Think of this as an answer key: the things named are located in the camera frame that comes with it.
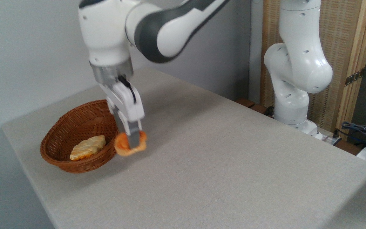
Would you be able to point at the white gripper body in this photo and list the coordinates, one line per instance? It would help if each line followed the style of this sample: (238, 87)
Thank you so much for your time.
(127, 101)

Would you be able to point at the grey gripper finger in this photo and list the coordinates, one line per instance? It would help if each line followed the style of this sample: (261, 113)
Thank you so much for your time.
(119, 121)
(134, 136)

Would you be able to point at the round orange bread roll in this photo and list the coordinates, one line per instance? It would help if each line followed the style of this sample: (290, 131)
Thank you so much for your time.
(122, 144)

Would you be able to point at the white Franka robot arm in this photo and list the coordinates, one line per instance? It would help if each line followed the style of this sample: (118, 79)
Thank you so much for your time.
(297, 63)

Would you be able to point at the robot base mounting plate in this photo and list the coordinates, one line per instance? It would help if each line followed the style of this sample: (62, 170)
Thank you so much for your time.
(327, 136)

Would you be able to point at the flat yellow bread slice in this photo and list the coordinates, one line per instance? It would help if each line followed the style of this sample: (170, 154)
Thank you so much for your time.
(87, 148)

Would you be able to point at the brown wicker basket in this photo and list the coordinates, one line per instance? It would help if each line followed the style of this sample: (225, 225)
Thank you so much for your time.
(75, 127)

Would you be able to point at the brown wooden bench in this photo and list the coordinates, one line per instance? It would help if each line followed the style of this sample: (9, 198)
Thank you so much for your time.
(249, 105)

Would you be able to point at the brass screen hinge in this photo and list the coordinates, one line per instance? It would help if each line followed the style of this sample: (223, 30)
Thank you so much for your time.
(354, 77)

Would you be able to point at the wooden rattan folding screen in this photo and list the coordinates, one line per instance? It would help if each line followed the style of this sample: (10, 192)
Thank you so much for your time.
(348, 41)

